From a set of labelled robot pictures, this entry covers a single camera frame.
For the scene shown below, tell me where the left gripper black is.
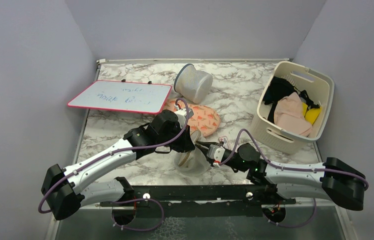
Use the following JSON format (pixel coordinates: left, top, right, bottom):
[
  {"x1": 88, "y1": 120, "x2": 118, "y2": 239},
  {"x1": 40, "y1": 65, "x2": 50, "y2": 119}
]
[{"x1": 157, "y1": 122, "x2": 195, "y2": 153}]

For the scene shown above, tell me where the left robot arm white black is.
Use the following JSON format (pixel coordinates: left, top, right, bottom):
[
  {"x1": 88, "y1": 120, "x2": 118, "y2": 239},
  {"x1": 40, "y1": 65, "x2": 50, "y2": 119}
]
[{"x1": 38, "y1": 108, "x2": 195, "y2": 220}]

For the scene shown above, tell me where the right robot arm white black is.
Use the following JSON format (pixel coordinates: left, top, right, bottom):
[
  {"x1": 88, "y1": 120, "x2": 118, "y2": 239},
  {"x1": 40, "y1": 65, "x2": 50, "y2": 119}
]
[{"x1": 195, "y1": 141, "x2": 367, "y2": 211}]

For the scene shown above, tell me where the orange tulip print laundry bag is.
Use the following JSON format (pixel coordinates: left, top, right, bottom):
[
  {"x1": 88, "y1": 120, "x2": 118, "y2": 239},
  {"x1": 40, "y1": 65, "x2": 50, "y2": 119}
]
[{"x1": 164, "y1": 98, "x2": 222, "y2": 137}]

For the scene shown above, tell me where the white cylindrical mesh laundry bag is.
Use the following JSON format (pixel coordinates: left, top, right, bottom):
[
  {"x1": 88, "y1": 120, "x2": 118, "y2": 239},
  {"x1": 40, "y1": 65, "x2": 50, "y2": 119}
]
[{"x1": 174, "y1": 63, "x2": 213, "y2": 104}]

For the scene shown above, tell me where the cream plastic laundry basket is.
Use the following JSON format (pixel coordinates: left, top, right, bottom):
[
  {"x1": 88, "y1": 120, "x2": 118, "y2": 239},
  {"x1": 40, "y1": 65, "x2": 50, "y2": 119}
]
[{"x1": 250, "y1": 61, "x2": 335, "y2": 154}]

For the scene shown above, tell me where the pink framed whiteboard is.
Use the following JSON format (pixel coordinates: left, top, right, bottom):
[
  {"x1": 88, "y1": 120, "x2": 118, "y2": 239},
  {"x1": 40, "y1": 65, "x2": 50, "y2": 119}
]
[{"x1": 67, "y1": 80, "x2": 172, "y2": 114}]

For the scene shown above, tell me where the pink garment in basket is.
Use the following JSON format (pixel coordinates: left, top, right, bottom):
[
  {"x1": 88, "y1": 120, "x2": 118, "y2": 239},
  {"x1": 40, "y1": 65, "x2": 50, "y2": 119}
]
[{"x1": 274, "y1": 92, "x2": 313, "y2": 137}]

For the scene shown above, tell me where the black garment in basket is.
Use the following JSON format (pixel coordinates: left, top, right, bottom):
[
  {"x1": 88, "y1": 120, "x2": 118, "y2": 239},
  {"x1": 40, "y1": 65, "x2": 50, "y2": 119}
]
[{"x1": 263, "y1": 76, "x2": 321, "y2": 123}]

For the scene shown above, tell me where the yellow garment in basket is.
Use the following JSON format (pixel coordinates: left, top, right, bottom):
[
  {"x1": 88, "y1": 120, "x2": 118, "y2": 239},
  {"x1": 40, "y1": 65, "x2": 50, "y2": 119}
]
[{"x1": 302, "y1": 102, "x2": 322, "y2": 125}]

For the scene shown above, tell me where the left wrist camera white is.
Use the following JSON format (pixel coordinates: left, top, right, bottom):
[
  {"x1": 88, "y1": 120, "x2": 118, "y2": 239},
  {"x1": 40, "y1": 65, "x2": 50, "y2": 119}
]
[{"x1": 174, "y1": 108, "x2": 194, "y2": 128}]

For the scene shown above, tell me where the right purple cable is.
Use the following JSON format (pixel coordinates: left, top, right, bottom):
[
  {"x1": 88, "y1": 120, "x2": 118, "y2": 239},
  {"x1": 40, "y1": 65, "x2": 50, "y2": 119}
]
[{"x1": 218, "y1": 128, "x2": 370, "y2": 229}]

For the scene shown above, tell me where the purple cable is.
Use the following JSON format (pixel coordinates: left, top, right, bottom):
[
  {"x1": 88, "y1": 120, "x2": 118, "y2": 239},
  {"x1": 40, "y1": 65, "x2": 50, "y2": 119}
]
[
  {"x1": 218, "y1": 128, "x2": 370, "y2": 229},
  {"x1": 37, "y1": 97, "x2": 191, "y2": 233}
]

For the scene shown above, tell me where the black mounting rail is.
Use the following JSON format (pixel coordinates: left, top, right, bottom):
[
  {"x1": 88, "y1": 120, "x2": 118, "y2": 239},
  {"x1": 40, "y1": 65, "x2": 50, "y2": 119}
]
[{"x1": 99, "y1": 184, "x2": 296, "y2": 218}]

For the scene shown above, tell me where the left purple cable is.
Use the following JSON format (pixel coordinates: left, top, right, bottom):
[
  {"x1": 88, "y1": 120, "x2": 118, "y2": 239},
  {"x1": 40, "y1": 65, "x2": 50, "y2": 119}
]
[{"x1": 37, "y1": 97, "x2": 191, "y2": 233}]

